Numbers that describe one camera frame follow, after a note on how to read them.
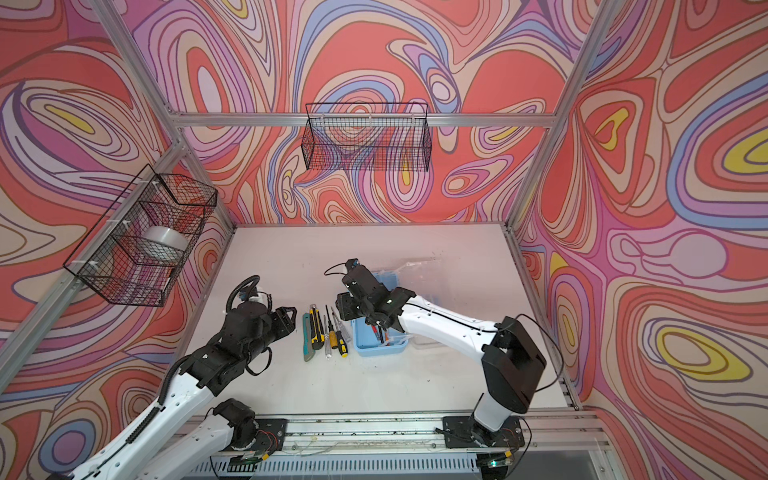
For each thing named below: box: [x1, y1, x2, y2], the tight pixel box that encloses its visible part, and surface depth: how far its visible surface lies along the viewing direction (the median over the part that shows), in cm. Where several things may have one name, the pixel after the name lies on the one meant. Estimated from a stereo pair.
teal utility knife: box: [302, 313, 316, 362], surface depth 89 cm
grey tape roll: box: [140, 225, 188, 261], surface depth 74 cm
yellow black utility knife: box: [309, 303, 325, 351], surface depth 92 cm
